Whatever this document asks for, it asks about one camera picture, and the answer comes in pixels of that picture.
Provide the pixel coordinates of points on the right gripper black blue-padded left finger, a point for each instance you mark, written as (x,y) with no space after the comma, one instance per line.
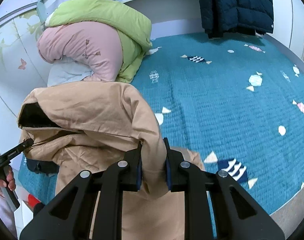
(90,206)

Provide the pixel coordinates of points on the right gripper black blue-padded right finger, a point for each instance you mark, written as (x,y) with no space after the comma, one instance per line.
(216,206)

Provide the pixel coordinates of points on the tan button-up jacket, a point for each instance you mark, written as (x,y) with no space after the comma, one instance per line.
(89,125)

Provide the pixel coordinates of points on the person's left hand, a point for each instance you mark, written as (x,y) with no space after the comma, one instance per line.
(10,181)

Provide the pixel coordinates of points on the dark navy folded garment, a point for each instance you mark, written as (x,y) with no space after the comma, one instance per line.
(42,167)

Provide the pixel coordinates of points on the teal quilted bed cover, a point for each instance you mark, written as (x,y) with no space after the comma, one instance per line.
(238,102)

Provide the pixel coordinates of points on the white pillow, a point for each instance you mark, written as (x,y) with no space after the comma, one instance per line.
(67,70)

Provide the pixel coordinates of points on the pink folded duvet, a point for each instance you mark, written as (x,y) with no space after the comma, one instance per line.
(94,44)

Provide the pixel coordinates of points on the green folded duvet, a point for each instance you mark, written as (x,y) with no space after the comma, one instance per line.
(133,27)

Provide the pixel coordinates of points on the navy and yellow puffer jacket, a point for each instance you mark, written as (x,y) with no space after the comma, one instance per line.
(247,17)

